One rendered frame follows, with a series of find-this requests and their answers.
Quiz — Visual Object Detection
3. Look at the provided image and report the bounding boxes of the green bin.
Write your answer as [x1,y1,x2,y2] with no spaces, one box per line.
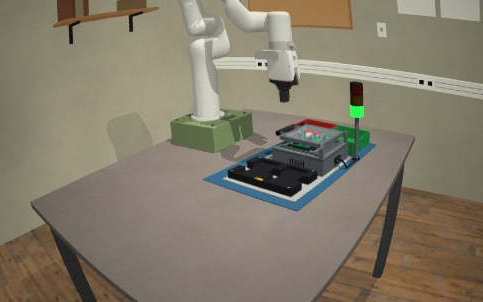
[332,125,370,156]

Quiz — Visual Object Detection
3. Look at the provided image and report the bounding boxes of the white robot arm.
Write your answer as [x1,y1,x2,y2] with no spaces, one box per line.
[178,0,296,121]

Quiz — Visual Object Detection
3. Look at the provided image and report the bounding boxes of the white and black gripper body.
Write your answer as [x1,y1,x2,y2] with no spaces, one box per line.
[267,50,300,82]

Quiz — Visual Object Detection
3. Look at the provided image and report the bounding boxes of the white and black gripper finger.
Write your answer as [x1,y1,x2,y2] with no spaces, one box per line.
[269,79,283,102]
[281,72,298,103]

